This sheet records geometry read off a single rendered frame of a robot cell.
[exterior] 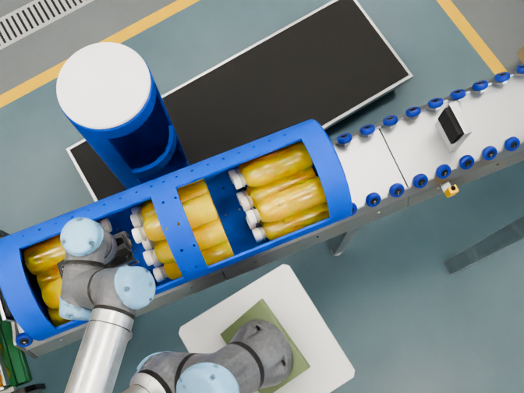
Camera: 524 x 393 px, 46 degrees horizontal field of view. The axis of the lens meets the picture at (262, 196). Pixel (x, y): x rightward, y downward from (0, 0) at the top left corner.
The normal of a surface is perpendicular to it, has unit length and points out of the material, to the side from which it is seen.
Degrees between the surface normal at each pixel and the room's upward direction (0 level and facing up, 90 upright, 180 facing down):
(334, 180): 28
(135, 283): 52
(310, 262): 0
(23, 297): 23
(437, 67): 0
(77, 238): 1
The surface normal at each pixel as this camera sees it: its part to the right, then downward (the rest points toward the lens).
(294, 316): -0.02, -0.26
